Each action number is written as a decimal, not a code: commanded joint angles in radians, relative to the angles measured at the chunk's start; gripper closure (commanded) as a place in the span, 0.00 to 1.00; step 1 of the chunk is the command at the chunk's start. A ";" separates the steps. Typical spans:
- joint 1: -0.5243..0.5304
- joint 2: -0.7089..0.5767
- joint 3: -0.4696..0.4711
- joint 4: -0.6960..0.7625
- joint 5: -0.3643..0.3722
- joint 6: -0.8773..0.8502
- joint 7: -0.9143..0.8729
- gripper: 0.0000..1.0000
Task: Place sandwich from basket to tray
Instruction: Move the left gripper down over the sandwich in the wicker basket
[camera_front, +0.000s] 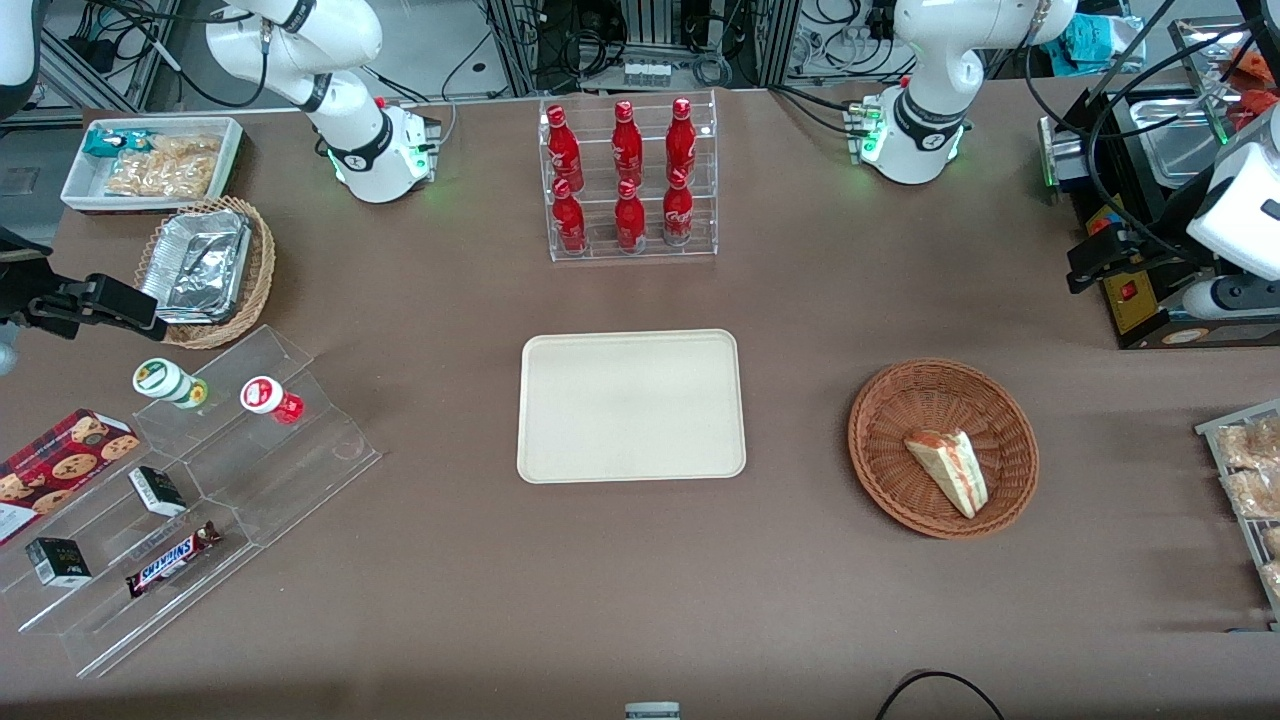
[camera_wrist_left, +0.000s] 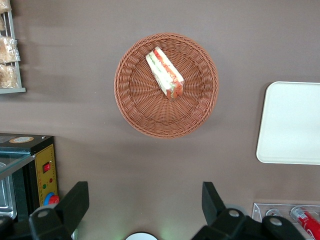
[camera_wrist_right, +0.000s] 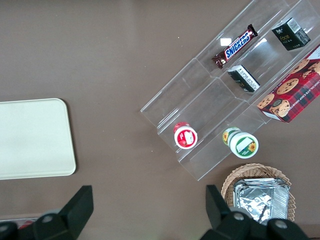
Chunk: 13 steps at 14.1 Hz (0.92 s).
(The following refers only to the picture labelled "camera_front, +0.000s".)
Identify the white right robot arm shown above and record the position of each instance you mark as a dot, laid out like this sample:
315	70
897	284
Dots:
350	130

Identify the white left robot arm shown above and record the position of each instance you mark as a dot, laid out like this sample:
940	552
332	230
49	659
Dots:
925	60

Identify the small black white box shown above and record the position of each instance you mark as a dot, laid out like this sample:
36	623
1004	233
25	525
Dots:
158	491
58	562

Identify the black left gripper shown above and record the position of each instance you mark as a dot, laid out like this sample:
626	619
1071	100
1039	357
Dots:
1168	222

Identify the clear bag of crackers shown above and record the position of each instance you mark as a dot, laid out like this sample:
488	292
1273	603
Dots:
160	177
190	144

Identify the teal cloth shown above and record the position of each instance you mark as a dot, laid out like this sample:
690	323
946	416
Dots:
1095	45

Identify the red cola bottle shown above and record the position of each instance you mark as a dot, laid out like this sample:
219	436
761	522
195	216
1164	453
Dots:
677	212
563	150
630	220
627	145
681	140
569	220

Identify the teal snack packet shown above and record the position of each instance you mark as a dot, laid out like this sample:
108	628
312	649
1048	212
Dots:
105	143

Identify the Snickers chocolate bar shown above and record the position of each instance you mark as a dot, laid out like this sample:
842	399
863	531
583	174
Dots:
172	560

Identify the beige plastic serving tray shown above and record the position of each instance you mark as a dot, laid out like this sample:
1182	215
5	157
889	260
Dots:
630	405

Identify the green lid cup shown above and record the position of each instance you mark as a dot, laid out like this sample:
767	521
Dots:
165	380

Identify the bagged fried snack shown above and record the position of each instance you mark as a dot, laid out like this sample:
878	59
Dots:
1255	492
1255	443

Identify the clear acrylic step display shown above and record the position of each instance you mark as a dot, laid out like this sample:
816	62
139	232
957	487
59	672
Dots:
290	480

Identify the black food warmer cabinet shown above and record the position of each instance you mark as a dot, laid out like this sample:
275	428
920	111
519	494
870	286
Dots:
1150	310

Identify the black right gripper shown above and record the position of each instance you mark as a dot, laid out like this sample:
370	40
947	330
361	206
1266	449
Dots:
20	283

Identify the red-label white-lid drink cup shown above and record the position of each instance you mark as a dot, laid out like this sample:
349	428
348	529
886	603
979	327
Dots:
268	397

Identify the white power strip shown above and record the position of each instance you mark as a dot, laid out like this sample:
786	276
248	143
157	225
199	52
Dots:
647	72

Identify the light wicker basket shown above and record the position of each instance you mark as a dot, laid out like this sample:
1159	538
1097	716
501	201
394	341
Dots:
258	270

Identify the round brown wicker basket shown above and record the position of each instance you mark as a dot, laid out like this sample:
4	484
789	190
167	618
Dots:
900	420

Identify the red tartan cookie box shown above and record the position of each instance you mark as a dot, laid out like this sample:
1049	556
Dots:
60	465

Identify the triangle sandwich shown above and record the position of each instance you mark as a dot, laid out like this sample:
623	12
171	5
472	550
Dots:
950	470

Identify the stacked aluminium foil trays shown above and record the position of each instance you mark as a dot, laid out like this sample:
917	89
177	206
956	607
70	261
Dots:
195	265

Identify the clear acrylic bottle rack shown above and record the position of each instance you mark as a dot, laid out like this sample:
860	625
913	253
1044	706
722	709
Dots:
635	255

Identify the white rectangular snack bin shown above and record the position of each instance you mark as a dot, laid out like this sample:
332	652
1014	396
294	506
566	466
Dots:
80	190

